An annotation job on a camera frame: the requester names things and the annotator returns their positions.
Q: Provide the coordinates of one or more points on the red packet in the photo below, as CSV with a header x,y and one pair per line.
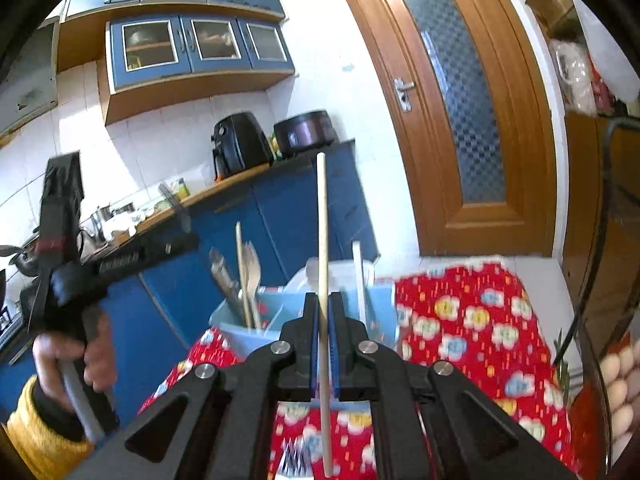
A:
x,y
602,90

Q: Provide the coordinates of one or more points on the steel table knife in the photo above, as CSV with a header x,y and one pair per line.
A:
x,y
175,205

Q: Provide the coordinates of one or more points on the black air fryer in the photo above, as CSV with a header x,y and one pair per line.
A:
x,y
240,145

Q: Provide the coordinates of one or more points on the grey range hood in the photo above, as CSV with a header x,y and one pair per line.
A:
x,y
30,80

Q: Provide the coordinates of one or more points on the wooden shelf unit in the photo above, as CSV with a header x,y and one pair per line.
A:
x,y
580,185

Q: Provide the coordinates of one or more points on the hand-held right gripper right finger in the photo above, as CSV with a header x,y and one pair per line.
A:
x,y
337,340

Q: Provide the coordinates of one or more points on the steel utensil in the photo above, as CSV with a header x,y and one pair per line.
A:
x,y
222,272

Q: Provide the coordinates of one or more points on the blue kitchen counter cabinet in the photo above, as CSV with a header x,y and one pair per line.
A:
x,y
280,210

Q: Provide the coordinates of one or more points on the pale chopstick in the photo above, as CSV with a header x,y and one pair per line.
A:
x,y
359,280

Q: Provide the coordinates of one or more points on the wooden door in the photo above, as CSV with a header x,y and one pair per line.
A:
x,y
435,200

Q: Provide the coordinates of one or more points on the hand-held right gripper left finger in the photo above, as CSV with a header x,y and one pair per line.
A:
x,y
312,340

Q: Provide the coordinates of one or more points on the dark rice cooker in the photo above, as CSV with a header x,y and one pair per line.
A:
x,y
305,132

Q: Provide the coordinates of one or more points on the red floral tablecloth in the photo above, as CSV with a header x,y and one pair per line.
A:
x,y
475,320

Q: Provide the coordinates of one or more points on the steel pot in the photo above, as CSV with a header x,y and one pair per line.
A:
x,y
102,217

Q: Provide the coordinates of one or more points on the white cloth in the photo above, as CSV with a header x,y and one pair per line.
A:
x,y
127,220

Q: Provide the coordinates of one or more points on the pale egg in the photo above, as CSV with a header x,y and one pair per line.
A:
x,y
618,392
623,421
612,365

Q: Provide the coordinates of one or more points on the blue wall cabinet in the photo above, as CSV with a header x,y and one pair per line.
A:
x,y
150,70

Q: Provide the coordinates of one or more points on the black metal rack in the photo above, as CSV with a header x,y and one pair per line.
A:
x,y
602,160

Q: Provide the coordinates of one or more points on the person's left hand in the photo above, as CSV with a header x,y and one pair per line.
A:
x,y
47,360

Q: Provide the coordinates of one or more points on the black wok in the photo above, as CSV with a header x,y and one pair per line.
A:
x,y
12,257

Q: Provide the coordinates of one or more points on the steel fork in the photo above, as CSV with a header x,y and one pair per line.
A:
x,y
295,460

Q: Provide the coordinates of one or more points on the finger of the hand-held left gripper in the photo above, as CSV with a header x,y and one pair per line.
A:
x,y
150,255

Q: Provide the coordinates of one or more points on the wooden chopstick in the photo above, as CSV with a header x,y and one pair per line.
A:
x,y
322,220
241,260

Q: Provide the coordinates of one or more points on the light blue utensil holder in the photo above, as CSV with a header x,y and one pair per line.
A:
x,y
227,327

